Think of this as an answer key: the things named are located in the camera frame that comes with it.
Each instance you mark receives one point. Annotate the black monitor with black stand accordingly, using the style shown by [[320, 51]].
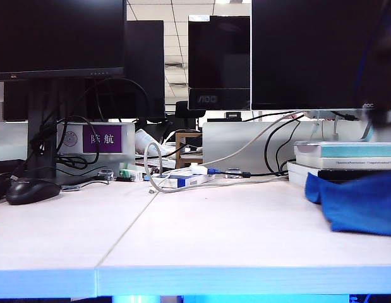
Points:
[[56, 31]]

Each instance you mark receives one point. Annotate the dark background monitor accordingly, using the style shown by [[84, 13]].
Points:
[[144, 63]]

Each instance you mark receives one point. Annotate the blue microfibre rag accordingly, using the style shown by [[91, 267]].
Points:
[[356, 205]]

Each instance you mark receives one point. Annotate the purple name sign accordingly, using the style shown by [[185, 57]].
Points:
[[102, 139]]

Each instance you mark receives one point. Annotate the frosted glass divider panel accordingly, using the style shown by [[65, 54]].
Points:
[[10, 142]]

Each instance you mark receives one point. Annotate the small clear plastic item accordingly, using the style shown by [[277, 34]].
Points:
[[105, 174]]

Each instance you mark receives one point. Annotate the small black device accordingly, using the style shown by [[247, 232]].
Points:
[[233, 115]]

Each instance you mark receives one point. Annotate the grey partition panel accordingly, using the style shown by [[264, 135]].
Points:
[[230, 139]]

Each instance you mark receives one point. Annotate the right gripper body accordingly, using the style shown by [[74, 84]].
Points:
[[383, 126]]

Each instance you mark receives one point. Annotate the white book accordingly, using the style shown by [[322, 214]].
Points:
[[324, 162]]

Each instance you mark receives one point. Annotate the blue and white box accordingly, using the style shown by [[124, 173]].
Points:
[[185, 181]]

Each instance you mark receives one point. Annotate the large AOC monitor silver stand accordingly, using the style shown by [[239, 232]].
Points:
[[309, 47]]

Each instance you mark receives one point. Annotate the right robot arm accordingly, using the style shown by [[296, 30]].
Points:
[[388, 47]]

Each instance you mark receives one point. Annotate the green and white box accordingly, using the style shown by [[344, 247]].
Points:
[[130, 175]]

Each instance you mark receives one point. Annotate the white plastic bag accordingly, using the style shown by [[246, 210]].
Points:
[[144, 140]]

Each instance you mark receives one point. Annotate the wooden shelf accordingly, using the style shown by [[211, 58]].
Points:
[[177, 148]]

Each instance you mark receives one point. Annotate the small black AOC monitor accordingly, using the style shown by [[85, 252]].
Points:
[[218, 57]]

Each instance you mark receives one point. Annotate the teal book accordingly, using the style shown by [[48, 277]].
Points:
[[356, 151]]

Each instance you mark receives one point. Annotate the black computer mouse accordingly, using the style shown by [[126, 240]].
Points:
[[32, 191]]

